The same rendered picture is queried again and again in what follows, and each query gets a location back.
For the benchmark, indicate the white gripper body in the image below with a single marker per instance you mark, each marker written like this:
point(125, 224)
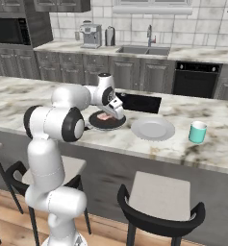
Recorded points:
point(118, 111)

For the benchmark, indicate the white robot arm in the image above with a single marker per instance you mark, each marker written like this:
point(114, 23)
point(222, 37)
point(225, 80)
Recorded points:
point(48, 166)

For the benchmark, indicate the pink raw steak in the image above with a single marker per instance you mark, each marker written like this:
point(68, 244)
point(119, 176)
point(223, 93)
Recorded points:
point(102, 117)

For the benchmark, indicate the black frying pan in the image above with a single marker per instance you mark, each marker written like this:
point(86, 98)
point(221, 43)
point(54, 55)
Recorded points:
point(101, 124)

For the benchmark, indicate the grey round plate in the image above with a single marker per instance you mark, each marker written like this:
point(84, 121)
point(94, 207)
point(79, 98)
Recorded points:
point(152, 128)

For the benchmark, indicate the black hob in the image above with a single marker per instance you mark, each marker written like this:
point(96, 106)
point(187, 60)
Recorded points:
point(141, 103)

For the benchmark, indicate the dark grey base cupboards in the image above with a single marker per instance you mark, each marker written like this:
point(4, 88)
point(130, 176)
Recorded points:
point(70, 67)

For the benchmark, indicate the grey double sink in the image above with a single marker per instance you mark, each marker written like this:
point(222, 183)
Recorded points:
point(143, 50)

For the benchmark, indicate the grey kettle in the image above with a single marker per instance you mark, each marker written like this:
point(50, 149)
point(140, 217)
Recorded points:
point(110, 36)

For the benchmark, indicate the silver coffee machine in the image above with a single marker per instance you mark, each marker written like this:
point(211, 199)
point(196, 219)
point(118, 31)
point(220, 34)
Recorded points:
point(90, 36)

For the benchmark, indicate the silver tap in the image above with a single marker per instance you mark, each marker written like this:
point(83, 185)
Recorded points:
point(149, 36)

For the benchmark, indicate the teal cup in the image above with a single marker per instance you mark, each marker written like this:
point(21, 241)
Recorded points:
point(197, 133)

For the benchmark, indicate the black dishwasher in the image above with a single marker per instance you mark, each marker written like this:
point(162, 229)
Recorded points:
point(195, 80)

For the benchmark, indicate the black microwave oven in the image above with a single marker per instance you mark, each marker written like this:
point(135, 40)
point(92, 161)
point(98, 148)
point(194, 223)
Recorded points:
point(9, 31)

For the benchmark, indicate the grey wall socket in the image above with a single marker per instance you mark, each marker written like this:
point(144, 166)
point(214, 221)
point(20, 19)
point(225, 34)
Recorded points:
point(77, 35)

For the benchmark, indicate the white window frame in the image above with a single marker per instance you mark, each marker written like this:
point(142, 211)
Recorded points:
point(152, 7)

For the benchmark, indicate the dark grey wall cupboards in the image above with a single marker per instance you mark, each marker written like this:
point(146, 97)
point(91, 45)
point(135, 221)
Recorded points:
point(61, 5)

